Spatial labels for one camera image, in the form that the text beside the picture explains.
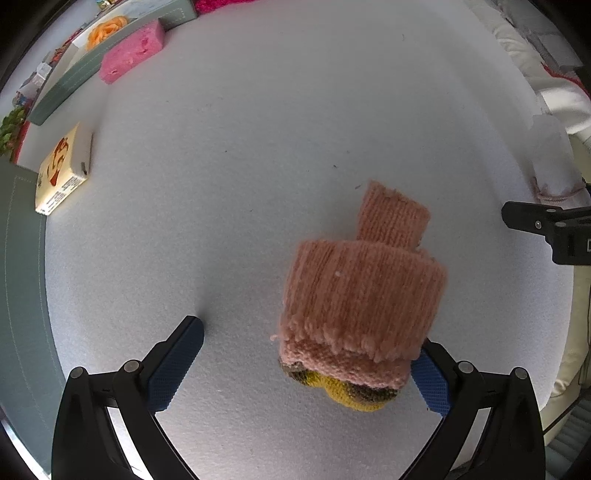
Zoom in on white chunky knit cushion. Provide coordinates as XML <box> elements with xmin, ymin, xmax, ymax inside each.
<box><xmin>464</xmin><ymin>0</ymin><xmax>591</xmax><ymax>139</ymax></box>

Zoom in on pile of colourful packets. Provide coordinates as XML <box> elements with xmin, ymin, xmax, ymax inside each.
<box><xmin>16</xmin><ymin>44</ymin><xmax>70</xmax><ymax>109</ymax></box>

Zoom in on yellow brown knit sock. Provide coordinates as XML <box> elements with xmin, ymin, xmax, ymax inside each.
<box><xmin>278</xmin><ymin>357</ymin><xmax>400</xmax><ymax>413</ymax></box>

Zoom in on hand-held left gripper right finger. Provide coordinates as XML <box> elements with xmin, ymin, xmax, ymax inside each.
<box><xmin>406</xmin><ymin>339</ymin><xmax>546</xmax><ymax>480</ymax></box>

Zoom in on yellow printed carton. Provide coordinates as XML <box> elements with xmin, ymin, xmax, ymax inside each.
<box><xmin>34</xmin><ymin>122</ymin><xmax>94</xmax><ymax>217</ymax></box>

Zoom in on white fluffy sock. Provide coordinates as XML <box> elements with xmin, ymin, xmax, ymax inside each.
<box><xmin>526</xmin><ymin>115</ymin><xmax>585</xmax><ymax>204</ymax></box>

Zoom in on large grey-rimmed cardboard box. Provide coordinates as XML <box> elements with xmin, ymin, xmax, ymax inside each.
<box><xmin>0</xmin><ymin>164</ymin><xmax>65</xmax><ymax>462</ymax></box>

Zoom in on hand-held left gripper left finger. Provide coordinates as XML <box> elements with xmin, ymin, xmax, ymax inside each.
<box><xmin>52</xmin><ymin>315</ymin><xmax>205</xmax><ymax>480</ymax></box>

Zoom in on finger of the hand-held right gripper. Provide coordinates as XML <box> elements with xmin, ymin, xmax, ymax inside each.
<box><xmin>502</xmin><ymin>200</ymin><xmax>557</xmax><ymax>237</ymax></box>

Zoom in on shallow grey-rimmed cardboard box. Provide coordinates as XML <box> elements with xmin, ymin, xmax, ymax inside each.
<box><xmin>28</xmin><ymin>0</ymin><xmax>198</xmax><ymax>126</ymax></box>

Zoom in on green potted plant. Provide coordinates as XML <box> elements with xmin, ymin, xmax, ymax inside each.
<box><xmin>0</xmin><ymin>105</ymin><xmax>27</xmax><ymax>155</ymax></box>

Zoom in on peach knit sock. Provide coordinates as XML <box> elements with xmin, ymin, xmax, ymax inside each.
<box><xmin>270</xmin><ymin>181</ymin><xmax>448</xmax><ymax>388</ymax></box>

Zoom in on magenta fluffy duster head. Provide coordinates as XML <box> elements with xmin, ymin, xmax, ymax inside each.
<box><xmin>194</xmin><ymin>0</ymin><xmax>254</xmax><ymax>14</ymax></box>

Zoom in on cream cushion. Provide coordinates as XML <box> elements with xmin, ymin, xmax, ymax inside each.
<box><xmin>540</xmin><ymin>265</ymin><xmax>591</xmax><ymax>435</ymax></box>

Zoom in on orange fabric flower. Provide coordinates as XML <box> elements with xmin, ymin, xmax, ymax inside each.
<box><xmin>87</xmin><ymin>15</ymin><xmax>129</xmax><ymax>47</ymax></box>

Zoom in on pink sponge block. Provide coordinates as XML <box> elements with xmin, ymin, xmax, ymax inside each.
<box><xmin>99</xmin><ymin>19</ymin><xmax>167</xmax><ymax>85</ymax></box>

